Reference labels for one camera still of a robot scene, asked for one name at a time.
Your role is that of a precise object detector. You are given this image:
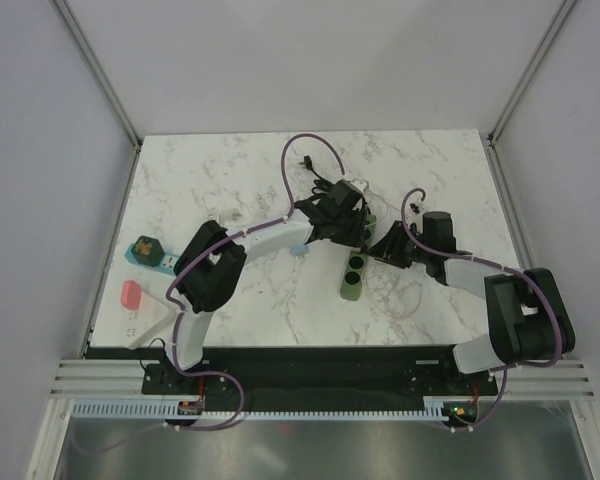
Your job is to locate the teal block with orange top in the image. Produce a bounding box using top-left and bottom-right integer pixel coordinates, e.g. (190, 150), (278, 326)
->
(125, 235), (165, 268)

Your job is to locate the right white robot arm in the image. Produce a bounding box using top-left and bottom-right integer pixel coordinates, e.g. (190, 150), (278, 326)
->
(368, 211), (576, 394)

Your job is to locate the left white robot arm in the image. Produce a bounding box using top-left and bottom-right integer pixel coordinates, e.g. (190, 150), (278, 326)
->
(164, 180), (368, 393)

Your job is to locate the pink plug adapter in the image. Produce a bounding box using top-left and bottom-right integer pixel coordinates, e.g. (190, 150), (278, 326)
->
(120, 280), (142, 311)

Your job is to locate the white slotted cable duct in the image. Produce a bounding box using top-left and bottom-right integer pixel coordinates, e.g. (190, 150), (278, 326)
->
(71, 398), (461, 422)

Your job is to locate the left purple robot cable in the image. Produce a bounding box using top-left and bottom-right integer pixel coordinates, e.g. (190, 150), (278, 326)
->
(164, 133), (349, 374)

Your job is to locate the black power cord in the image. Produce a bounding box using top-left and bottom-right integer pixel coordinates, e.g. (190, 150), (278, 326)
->
(297, 155), (339, 201)

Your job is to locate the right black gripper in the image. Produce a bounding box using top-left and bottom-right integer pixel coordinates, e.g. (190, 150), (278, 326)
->
(365, 220), (431, 270)

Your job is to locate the white power strip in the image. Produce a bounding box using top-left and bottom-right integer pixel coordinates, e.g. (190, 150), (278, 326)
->
(121, 288), (176, 350)

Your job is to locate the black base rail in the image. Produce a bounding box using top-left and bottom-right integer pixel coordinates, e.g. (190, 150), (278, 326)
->
(142, 346), (497, 412)

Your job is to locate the pink charging cable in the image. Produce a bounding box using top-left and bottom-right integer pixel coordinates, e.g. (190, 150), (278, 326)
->
(359, 184), (426, 321)

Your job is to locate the green power strip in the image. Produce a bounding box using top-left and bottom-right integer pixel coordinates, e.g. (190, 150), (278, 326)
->
(339, 212), (377, 301)

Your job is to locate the blue USB charger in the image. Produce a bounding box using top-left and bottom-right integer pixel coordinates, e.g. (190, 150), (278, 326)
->
(290, 244), (309, 257)

